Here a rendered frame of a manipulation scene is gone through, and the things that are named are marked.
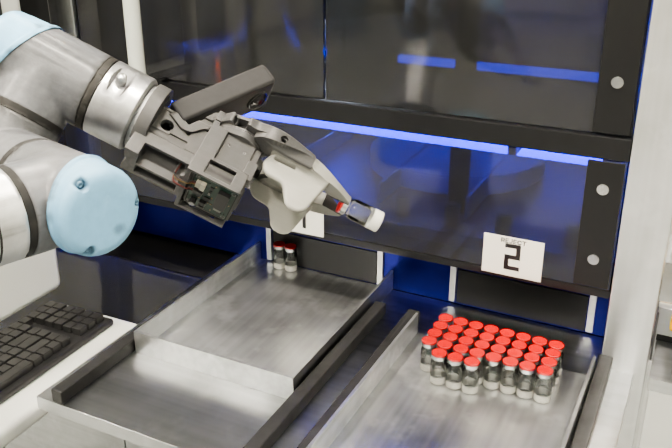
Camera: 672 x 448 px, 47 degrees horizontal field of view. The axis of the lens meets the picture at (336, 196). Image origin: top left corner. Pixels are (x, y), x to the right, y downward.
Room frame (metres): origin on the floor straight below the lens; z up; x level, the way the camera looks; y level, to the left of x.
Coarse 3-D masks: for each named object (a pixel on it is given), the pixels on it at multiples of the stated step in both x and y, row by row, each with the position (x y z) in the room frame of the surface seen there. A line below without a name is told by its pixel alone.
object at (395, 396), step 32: (416, 320) 1.00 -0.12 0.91; (384, 352) 0.90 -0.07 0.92; (416, 352) 0.95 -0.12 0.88; (384, 384) 0.88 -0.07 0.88; (416, 384) 0.88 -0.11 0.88; (480, 384) 0.88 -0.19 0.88; (576, 384) 0.88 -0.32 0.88; (352, 416) 0.81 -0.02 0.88; (384, 416) 0.81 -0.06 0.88; (416, 416) 0.81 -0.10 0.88; (448, 416) 0.81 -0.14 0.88; (480, 416) 0.81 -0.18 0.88; (512, 416) 0.81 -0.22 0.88; (544, 416) 0.81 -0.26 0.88; (576, 416) 0.77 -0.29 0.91
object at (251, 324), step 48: (240, 288) 1.15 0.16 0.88; (288, 288) 1.15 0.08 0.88; (336, 288) 1.15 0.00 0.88; (384, 288) 1.12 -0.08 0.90; (144, 336) 0.95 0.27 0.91; (192, 336) 1.00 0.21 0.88; (240, 336) 1.00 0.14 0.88; (288, 336) 1.00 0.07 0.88; (336, 336) 0.96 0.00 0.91; (240, 384) 0.88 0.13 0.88; (288, 384) 0.85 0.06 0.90
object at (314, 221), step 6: (306, 216) 1.13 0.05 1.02; (312, 216) 1.12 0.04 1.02; (318, 216) 1.12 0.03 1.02; (300, 222) 1.13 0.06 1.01; (306, 222) 1.13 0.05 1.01; (312, 222) 1.12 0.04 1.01; (318, 222) 1.12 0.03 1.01; (294, 228) 1.14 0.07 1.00; (300, 228) 1.13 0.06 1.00; (306, 228) 1.13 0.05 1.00; (312, 228) 1.12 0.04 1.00; (318, 228) 1.12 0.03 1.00; (312, 234) 1.12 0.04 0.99; (318, 234) 1.12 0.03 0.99
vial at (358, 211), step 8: (352, 200) 0.72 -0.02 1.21; (360, 200) 0.72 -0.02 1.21; (344, 208) 0.71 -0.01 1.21; (352, 208) 0.71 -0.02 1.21; (360, 208) 0.71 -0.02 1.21; (368, 208) 0.71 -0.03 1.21; (352, 216) 0.71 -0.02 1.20; (360, 216) 0.71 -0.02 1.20; (368, 216) 0.71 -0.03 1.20; (376, 216) 0.71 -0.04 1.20; (384, 216) 0.71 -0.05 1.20; (360, 224) 0.71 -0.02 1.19; (368, 224) 0.71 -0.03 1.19; (376, 224) 0.70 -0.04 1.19
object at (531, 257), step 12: (492, 240) 1.00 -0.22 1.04; (504, 240) 0.99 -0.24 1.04; (516, 240) 0.98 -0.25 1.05; (528, 240) 0.97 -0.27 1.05; (492, 252) 1.00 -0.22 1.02; (504, 252) 0.99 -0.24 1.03; (528, 252) 0.97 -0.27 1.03; (540, 252) 0.97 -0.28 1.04; (492, 264) 0.99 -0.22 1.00; (516, 264) 0.98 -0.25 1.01; (528, 264) 0.97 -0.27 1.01; (540, 264) 0.97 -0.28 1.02; (516, 276) 0.98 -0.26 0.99; (528, 276) 0.97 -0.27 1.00; (540, 276) 0.96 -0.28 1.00
